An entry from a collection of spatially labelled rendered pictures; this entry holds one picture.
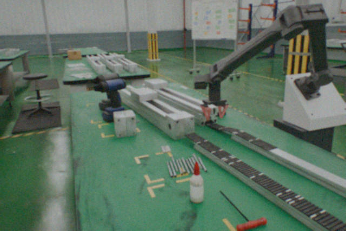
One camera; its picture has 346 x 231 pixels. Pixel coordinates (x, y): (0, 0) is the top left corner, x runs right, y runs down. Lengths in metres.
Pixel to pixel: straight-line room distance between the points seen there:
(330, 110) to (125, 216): 1.08
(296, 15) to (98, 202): 0.87
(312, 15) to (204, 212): 0.73
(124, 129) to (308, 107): 0.86
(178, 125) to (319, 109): 0.67
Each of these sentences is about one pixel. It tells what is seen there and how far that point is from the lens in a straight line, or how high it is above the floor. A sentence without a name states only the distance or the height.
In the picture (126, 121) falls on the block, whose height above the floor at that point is 0.85.
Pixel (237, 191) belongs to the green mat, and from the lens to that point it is 0.88.
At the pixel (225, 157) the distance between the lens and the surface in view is 0.99.
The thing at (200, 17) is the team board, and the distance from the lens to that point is 7.56.
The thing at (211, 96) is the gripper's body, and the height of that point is 0.94.
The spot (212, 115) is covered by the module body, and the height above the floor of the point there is 0.82.
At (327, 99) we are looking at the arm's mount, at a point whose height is 0.90.
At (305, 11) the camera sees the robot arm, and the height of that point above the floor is 1.29.
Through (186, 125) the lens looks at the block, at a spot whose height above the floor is 0.84.
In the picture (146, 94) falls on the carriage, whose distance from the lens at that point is 1.55.
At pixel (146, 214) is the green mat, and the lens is 0.79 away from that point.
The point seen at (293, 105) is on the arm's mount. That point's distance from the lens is 1.46.
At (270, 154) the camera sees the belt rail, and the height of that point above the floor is 0.79.
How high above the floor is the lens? 1.25
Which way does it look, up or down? 15 degrees down
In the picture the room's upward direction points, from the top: 2 degrees counter-clockwise
